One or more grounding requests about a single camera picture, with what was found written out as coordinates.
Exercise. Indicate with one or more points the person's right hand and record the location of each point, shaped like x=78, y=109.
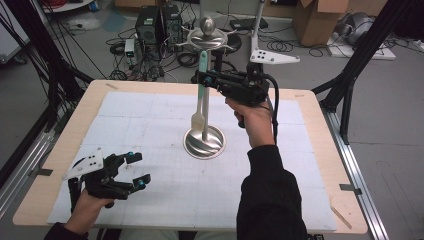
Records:
x=256, y=123

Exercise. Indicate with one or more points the black tape piece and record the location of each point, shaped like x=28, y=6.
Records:
x=350, y=189
x=41, y=172

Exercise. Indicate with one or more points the thin wooden stick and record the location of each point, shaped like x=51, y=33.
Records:
x=341, y=218

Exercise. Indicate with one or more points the black computer tower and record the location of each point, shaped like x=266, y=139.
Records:
x=147, y=26
x=172, y=25

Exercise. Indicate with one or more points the black stool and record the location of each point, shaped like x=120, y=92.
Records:
x=234, y=41

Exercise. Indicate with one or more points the black frame post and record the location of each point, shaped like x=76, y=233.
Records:
x=360, y=56
x=33, y=40

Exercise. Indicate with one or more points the white stand pole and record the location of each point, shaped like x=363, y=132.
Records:
x=257, y=26

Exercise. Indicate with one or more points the white floor board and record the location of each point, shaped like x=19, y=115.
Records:
x=366, y=51

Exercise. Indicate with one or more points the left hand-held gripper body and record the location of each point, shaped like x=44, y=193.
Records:
x=90, y=165

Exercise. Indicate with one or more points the person's left hand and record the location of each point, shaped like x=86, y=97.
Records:
x=86, y=211

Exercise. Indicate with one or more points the white round table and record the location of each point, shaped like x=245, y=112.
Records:
x=63, y=5

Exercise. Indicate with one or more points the silver metal utensil stand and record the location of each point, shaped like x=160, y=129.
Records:
x=203, y=146

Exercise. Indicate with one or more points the grey rounded appliance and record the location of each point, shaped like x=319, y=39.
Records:
x=358, y=28

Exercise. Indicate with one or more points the white power supply unit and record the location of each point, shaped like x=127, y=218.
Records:
x=129, y=46

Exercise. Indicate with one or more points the white grid mat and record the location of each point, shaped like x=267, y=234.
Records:
x=186, y=193

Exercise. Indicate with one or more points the white cabinet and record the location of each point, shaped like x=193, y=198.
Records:
x=11, y=36

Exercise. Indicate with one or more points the cardboard box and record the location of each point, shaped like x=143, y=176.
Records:
x=320, y=23

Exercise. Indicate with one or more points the aluminium rail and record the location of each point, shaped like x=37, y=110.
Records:
x=353, y=163
x=23, y=163

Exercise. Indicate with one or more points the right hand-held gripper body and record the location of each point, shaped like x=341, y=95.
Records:
x=248, y=88

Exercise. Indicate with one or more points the flat black device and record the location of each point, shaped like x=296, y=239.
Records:
x=248, y=23

